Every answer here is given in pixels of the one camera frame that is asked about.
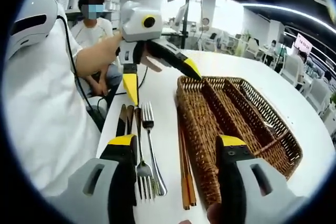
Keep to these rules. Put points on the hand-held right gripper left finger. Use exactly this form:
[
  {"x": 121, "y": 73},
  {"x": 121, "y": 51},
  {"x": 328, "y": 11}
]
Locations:
[{"x": 92, "y": 190}]

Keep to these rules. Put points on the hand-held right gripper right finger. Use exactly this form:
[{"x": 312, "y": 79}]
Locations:
[{"x": 252, "y": 190}]

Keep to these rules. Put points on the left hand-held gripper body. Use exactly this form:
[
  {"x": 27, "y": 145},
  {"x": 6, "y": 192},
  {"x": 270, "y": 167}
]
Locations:
[{"x": 134, "y": 24}]

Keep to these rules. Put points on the stainless steel fork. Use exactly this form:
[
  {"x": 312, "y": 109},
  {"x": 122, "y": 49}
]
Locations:
[
  {"x": 144, "y": 170},
  {"x": 148, "y": 124}
]

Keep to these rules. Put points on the brown wicker storage tray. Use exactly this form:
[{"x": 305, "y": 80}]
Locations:
[{"x": 204, "y": 119}]

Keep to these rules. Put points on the person's left hand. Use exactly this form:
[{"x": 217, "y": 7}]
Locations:
[{"x": 153, "y": 65}]

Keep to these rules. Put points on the person's right hand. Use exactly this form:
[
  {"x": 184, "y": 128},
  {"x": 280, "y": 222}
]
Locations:
[{"x": 215, "y": 214}]

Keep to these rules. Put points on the black stand pole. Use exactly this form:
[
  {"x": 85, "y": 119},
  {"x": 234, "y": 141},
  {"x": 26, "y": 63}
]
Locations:
[{"x": 185, "y": 24}]

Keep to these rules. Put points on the operator in white shirt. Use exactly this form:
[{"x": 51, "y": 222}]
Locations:
[{"x": 39, "y": 116}]

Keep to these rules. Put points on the white chest-worn device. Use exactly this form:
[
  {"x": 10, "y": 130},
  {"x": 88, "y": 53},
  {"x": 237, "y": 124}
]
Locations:
[{"x": 34, "y": 3}]

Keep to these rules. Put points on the group of white office chairs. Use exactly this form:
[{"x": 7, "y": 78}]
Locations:
[{"x": 291, "y": 66}]

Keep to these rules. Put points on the ceiling strip lights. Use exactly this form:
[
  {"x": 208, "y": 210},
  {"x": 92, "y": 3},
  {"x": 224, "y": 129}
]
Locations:
[{"x": 288, "y": 11}]

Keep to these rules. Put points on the pink hanging sign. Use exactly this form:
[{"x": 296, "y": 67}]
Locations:
[{"x": 303, "y": 41}]

